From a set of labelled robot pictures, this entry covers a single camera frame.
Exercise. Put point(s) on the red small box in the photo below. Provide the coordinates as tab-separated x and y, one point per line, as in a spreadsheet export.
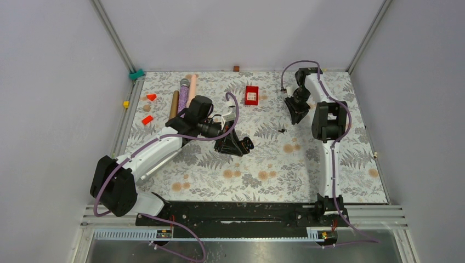
251	95

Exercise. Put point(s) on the floral patterned table mat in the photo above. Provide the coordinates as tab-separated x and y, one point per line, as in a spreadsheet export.
282	167

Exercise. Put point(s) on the pink microphone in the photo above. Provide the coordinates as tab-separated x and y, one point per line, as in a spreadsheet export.
192	89

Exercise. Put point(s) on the red triangular block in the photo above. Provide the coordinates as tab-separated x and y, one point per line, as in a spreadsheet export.
151	97

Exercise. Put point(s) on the black earbud case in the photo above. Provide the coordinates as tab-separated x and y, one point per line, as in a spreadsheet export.
247	144

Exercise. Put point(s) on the red flat block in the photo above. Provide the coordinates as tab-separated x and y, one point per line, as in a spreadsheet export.
147	120

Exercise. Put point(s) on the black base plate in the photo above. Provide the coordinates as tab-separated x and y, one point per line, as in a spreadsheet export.
243	220

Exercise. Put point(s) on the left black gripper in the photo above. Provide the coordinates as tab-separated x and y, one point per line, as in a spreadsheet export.
230	144

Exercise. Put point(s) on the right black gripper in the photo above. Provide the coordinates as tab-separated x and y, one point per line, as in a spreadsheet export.
297	113

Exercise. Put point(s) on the brown microphone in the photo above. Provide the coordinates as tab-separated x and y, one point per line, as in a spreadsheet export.
174	104

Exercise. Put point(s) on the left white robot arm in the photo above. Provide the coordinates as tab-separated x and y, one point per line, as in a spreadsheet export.
114	182

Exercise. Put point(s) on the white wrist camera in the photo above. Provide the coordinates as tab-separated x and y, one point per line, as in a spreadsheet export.
229	115
290	91

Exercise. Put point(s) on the purple glitter microphone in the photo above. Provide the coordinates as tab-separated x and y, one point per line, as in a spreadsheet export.
183	94

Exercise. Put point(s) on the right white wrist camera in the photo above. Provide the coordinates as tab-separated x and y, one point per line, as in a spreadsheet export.
290	91

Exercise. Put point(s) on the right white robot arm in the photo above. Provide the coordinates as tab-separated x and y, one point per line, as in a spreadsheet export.
327	128

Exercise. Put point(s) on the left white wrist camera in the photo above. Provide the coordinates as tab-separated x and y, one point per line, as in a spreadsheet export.
229	115

